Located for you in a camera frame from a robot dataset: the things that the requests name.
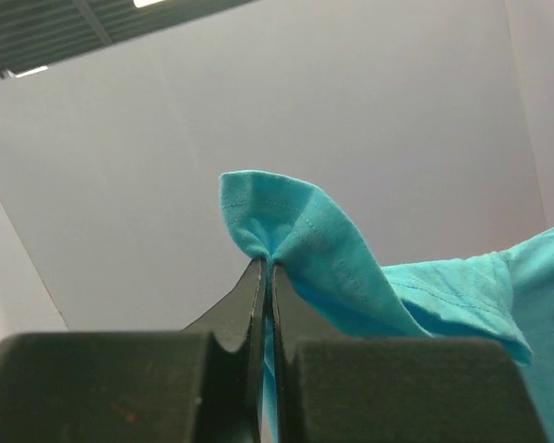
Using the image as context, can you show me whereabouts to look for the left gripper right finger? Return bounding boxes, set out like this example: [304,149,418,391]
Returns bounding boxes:
[271,267,547,442]

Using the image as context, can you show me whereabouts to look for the turquoise t shirt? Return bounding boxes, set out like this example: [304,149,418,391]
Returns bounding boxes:
[219,170,554,442]

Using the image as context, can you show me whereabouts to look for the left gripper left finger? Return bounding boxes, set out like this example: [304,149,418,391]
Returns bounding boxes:
[0,259,264,442]

